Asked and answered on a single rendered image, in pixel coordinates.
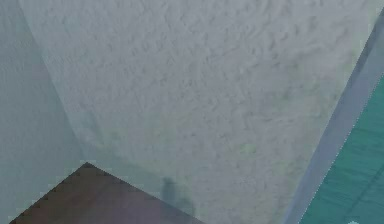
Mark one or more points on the teal room door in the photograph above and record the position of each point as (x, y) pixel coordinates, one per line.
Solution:
(361, 173)

